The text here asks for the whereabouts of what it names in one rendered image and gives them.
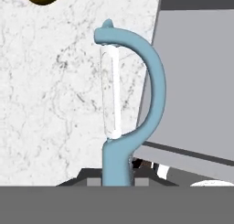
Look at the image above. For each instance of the small white bar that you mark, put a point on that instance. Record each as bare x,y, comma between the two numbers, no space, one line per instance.
163,172

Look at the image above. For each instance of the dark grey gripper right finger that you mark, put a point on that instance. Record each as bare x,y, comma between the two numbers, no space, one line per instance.
146,176

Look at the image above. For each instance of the light blue peeler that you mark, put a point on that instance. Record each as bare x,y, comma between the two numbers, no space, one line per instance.
157,81

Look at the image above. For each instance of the white round object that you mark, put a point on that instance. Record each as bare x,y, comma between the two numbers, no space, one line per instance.
213,183

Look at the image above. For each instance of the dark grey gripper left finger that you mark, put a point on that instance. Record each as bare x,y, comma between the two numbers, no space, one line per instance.
88,176

